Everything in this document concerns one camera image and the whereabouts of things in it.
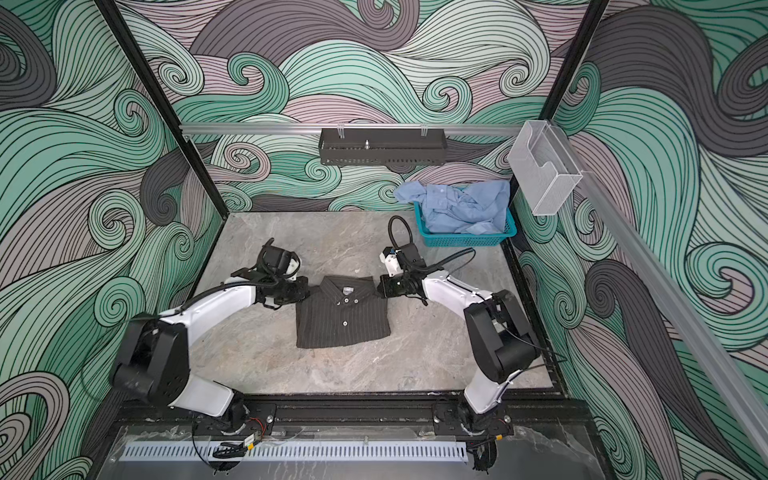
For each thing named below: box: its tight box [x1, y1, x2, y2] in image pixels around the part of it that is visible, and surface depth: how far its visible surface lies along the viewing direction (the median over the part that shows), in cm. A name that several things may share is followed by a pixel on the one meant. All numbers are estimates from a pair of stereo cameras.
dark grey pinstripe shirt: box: [296, 275, 391, 349], surface depth 87 cm
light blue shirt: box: [394, 180, 510, 235], surface depth 115 cm
